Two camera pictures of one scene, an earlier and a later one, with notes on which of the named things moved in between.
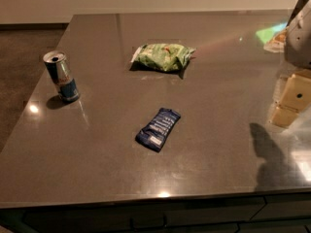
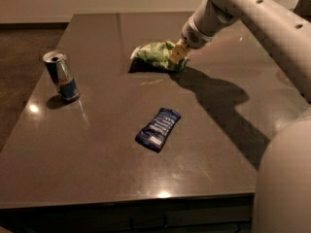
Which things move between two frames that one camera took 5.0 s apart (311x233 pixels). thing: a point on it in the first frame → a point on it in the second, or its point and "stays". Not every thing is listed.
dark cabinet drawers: (272, 213) stays
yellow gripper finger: (294, 100) → (193, 38)
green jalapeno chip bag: (161, 56) stays
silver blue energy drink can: (60, 71) stays
